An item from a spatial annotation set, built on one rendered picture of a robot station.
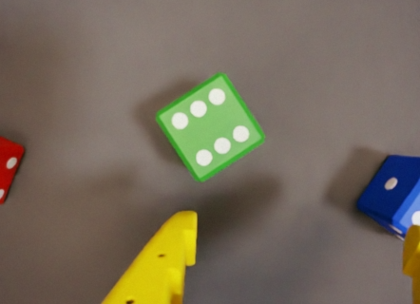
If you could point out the blue die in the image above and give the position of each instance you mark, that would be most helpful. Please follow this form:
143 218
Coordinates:
393 197

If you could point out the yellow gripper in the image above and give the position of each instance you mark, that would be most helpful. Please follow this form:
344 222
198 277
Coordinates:
157 274

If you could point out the green die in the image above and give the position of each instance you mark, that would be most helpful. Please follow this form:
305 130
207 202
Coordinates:
210 127

